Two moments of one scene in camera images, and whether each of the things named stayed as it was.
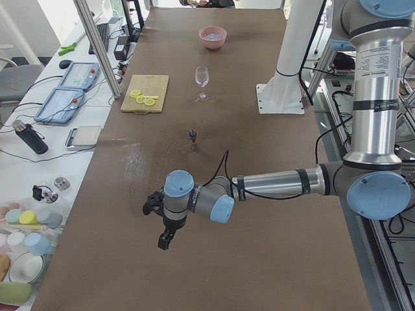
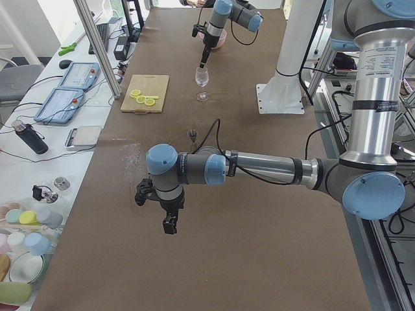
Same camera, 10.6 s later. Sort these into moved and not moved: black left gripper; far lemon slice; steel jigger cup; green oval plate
Moved: black left gripper
Not moved: green oval plate; steel jigger cup; far lemon slice
